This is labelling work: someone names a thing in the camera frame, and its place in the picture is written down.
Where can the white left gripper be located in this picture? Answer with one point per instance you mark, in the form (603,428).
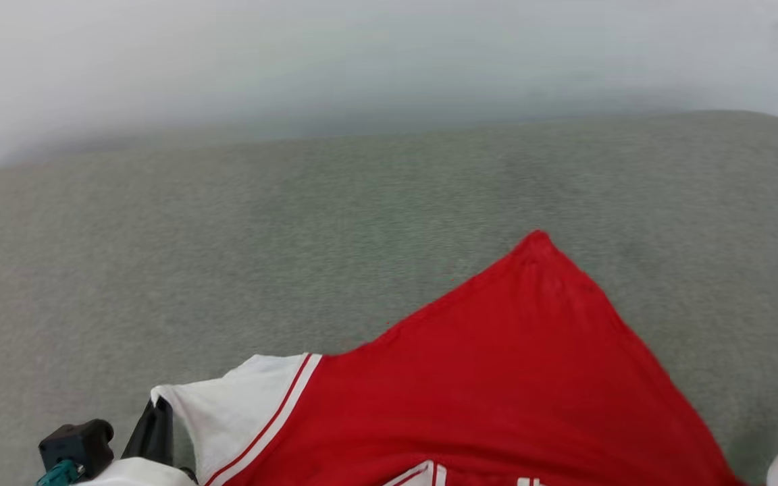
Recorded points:
(132,474)

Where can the red and white jersey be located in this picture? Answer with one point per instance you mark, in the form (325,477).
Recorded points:
(497,378)

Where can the grey fabric sofa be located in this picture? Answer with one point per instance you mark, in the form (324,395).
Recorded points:
(227,236)

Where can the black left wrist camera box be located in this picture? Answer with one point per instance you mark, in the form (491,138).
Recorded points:
(78,442)

